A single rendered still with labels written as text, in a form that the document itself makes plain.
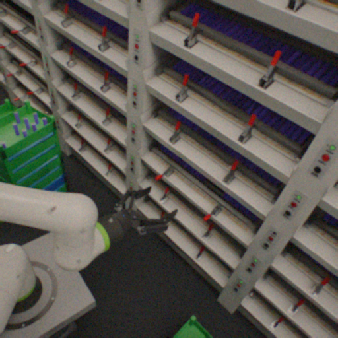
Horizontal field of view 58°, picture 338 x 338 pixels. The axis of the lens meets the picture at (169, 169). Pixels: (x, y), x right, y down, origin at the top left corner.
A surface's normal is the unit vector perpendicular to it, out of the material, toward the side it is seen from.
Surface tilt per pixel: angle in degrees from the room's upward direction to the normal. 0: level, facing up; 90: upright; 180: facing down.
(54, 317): 3
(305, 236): 19
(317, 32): 109
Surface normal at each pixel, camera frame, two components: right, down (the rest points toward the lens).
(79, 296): 0.12, -0.72
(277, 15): -0.69, 0.66
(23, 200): 0.13, -0.45
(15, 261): 0.40, -0.64
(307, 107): -0.12, -0.50
